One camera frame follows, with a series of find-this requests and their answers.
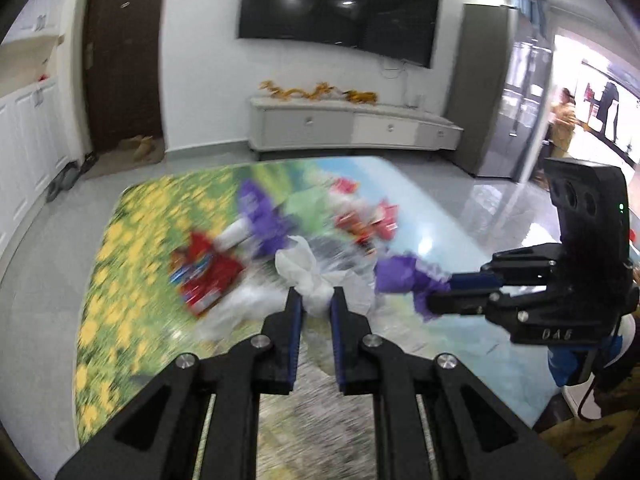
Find red snack bag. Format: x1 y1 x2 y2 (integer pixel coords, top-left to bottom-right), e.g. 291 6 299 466
328 177 398 254
169 231 244 316

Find white plastic bag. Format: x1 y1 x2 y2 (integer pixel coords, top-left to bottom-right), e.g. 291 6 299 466
274 235 352 318

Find blue white sleeve forearm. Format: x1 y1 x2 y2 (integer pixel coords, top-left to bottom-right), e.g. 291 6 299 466
548 314 639 392

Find person in yellow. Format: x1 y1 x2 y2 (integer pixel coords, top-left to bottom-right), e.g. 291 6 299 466
550 88 576 158

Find clear plastic wrap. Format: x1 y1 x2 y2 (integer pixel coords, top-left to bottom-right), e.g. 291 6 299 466
193 280 288 342

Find grey refrigerator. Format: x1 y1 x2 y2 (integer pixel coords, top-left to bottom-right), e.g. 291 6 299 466
445 3 552 180

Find purple snack wrapper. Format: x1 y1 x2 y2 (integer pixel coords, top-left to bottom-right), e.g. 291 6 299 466
236 179 296 259

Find golden ornament right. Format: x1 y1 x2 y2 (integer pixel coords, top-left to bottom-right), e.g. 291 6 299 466
343 90 378 105

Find golden dragon ornament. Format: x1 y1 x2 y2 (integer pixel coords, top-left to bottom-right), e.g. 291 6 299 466
258 80 341 101

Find white tv cabinet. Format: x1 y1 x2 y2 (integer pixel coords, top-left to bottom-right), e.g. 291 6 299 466
248 98 462 153

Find grey slippers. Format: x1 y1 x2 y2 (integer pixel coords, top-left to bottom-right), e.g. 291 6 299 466
46 162 80 203

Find brown door mat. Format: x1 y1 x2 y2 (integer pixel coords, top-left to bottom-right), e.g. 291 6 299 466
82 140 165 179

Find tan boots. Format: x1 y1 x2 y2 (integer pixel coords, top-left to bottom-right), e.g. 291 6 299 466
118 136 155 162

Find white shoe cabinet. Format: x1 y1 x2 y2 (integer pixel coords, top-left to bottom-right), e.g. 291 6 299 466
0 34 74 256

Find dark brown entrance door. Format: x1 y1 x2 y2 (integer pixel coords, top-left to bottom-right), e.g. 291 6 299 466
82 0 163 153

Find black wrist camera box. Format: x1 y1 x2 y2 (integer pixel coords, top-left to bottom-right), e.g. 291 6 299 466
544 158 629 264

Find wall mounted black television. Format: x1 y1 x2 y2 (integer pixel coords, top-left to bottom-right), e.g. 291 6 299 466
238 0 440 68

